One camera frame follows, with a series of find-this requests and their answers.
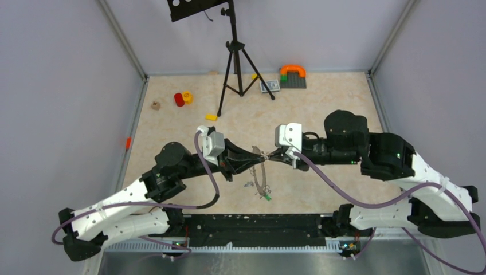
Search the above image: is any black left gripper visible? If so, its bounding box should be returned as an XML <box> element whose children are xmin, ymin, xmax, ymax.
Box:
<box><xmin>178</xmin><ymin>137</ymin><xmax>265</xmax><ymax>181</ymax></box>

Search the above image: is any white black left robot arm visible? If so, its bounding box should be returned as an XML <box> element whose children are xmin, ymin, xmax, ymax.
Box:
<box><xmin>58</xmin><ymin>139</ymin><xmax>265</xmax><ymax>262</ymax></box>

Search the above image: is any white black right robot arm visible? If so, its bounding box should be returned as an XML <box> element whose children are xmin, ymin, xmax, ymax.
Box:
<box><xmin>269</xmin><ymin>110</ymin><xmax>480</xmax><ymax>238</ymax></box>

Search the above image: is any yellow lego brick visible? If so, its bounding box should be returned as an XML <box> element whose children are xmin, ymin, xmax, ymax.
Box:
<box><xmin>205</xmin><ymin>114</ymin><xmax>218</xmax><ymax>121</ymax></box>

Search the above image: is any blue playing card box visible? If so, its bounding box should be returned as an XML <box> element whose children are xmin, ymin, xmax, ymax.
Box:
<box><xmin>260</xmin><ymin>80</ymin><xmax>281</xmax><ymax>93</ymax></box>

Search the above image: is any grey lego baseplate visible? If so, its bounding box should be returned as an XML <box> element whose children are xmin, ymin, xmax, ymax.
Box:
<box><xmin>280</xmin><ymin>73</ymin><xmax>307</xmax><ymax>89</ymax></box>

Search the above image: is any yellow plastic cylinder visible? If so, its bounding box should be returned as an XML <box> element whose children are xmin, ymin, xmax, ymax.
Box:
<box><xmin>182</xmin><ymin>91</ymin><xmax>193</xmax><ymax>105</ymax></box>

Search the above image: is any red plastic cylinder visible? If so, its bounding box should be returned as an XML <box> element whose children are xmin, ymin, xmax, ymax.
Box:
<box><xmin>174</xmin><ymin>93</ymin><xmax>185</xmax><ymax>107</ymax></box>

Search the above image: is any orange plastic arch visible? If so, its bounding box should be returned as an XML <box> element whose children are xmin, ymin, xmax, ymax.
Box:
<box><xmin>280</xmin><ymin>65</ymin><xmax>307</xmax><ymax>77</ymax></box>

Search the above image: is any small wooden block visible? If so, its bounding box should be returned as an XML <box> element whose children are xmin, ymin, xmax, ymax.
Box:
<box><xmin>151</xmin><ymin>101</ymin><xmax>161</xmax><ymax>111</ymax></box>

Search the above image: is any black tripod stand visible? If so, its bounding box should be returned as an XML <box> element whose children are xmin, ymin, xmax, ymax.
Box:
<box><xmin>217</xmin><ymin>1</ymin><xmax>276</xmax><ymax>117</ymax></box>

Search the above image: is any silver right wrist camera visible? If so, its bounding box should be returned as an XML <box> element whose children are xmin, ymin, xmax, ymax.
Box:
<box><xmin>275</xmin><ymin>123</ymin><xmax>303</xmax><ymax>151</ymax></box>

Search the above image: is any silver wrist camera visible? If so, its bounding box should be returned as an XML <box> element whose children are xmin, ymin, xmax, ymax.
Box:
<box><xmin>197</xmin><ymin>125</ymin><xmax>225</xmax><ymax>166</ymax></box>
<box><xmin>275</xmin><ymin>123</ymin><xmax>303</xmax><ymax>151</ymax></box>

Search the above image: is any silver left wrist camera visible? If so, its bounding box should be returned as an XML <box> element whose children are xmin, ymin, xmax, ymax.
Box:
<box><xmin>197</xmin><ymin>125</ymin><xmax>225</xmax><ymax>166</ymax></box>

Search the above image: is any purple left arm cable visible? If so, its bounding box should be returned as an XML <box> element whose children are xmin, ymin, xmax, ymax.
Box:
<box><xmin>51</xmin><ymin>131</ymin><xmax>221</xmax><ymax>261</ymax></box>

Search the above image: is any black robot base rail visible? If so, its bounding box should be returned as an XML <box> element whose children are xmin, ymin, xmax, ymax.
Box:
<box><xmin>156</xmin><ymin>209</ymin><xmax>373</xmax><ymax>249</ymax></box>

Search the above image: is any black perforated mount plate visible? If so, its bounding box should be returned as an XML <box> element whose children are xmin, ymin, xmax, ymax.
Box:
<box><xmin>167</xmin><ymin>0</ymin><xmax>228</xmax><ymax>22</ymax></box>

